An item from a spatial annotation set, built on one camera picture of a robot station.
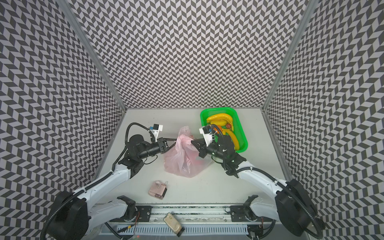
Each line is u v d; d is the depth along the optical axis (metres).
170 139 0.72
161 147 0.66
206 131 0.65
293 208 0.40
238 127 0.96
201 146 0.69
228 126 1.05
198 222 0.71
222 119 1.06
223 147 0.63
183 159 0.72
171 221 0.68
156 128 0.71
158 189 0.75
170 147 0.69
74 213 0.39
